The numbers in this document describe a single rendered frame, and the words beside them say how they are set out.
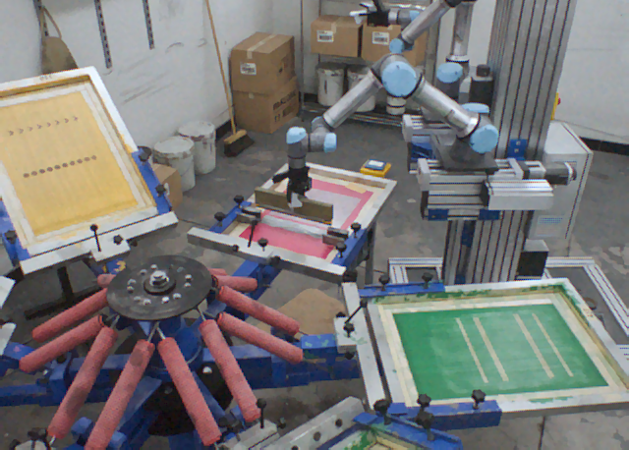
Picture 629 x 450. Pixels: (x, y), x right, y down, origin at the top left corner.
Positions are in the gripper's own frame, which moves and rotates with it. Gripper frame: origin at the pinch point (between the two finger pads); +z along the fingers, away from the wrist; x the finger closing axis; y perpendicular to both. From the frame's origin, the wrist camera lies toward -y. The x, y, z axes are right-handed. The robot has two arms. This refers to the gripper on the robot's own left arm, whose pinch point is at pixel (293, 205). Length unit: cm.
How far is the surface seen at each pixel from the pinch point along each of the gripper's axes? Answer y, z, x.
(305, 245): 8.3, 13.6, -6.4
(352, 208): 16.0, 13.7, 29.3
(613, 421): 151, 110, 43
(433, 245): 33, 110, 154
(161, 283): 2, -24, -89
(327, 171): -7, 11, 53
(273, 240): -5.5, 13.6, -8.5
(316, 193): -4.9, 13.6, 35.9
